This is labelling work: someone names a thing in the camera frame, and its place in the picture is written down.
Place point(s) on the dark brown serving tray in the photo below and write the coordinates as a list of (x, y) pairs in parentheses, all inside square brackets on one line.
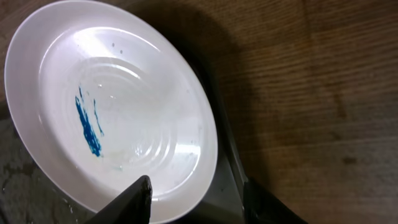
[(28, 196)]

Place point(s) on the white plate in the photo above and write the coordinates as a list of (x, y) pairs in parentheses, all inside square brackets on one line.
[(100, 98)]

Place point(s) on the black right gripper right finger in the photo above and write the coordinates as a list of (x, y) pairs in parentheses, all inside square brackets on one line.
[(262, 207)]

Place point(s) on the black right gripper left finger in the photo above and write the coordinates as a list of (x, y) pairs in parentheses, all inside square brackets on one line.
[(132, 206)]

